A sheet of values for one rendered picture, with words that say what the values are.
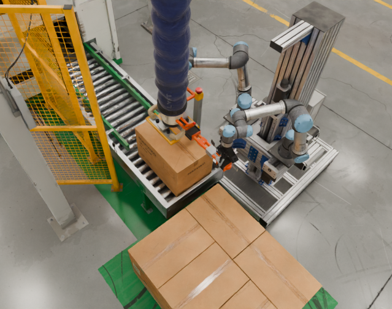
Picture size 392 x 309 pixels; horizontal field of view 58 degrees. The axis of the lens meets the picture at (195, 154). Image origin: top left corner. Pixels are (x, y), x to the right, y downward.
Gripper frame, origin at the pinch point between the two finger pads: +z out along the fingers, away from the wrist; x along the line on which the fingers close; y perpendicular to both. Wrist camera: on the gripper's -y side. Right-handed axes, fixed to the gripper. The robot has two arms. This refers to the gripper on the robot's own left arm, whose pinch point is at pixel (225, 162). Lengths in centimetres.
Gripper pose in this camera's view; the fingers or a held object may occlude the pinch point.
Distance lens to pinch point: 247.8
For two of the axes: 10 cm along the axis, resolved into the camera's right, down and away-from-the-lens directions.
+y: -6.2, -6.5, 4.3
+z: -0.5, 5.9, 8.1
